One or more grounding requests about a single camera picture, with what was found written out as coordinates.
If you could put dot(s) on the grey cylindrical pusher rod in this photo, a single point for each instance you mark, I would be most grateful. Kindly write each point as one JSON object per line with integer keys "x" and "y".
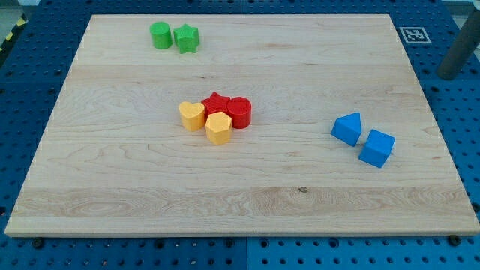
{"x": 461, "y": 49}

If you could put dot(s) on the yellow hexagon block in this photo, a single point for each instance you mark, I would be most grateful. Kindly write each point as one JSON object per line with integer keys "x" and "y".
{"x": 218, "y": 128}

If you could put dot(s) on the red cylinder block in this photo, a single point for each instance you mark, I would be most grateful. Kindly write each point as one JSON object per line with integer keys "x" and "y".
{"x": 239, "y": 109}

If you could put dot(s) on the blue triangle block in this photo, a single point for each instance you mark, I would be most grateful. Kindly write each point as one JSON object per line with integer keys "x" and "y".
{"x": 348, "y": 128}

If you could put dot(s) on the wooden board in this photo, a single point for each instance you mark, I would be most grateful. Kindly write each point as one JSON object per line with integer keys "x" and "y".
{"x": 116, "y": 161}

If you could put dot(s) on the green star block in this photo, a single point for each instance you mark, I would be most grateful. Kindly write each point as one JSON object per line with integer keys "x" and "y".
{"x": 187, "y": 38}

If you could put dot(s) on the white fiducial marker tag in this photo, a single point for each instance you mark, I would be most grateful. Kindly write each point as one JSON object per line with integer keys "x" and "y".
{"x": 415, "y": 35}

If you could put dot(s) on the yellow heart block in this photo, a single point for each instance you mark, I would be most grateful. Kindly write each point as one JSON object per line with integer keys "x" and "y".
{"x": 192, "y": 115}

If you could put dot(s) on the blue cube block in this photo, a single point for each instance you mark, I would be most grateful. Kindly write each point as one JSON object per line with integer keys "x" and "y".
{"x": 377, "y": 148}

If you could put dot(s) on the green cylinder block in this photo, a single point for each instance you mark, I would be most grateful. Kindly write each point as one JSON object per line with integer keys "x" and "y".
{"x": 161, "y": 35}

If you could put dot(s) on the red star block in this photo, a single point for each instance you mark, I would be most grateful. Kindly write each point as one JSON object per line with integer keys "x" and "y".
{"x": 215, "y": 103}

